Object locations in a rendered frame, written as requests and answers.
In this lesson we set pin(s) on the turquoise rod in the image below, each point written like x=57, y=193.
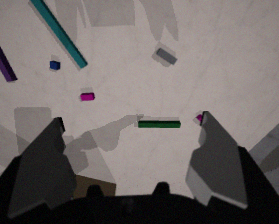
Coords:
x=59, y=31

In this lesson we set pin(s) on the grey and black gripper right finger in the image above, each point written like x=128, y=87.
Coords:
x=223, y=176

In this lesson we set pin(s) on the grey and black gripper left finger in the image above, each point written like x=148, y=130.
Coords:
x=38, y=180

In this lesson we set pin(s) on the dark green rod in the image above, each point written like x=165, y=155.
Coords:
x=158, y=124

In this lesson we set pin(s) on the purple rod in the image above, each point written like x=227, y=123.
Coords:
x=5, y=68

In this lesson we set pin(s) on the small blue cube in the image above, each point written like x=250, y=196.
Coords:
x=55, y=65

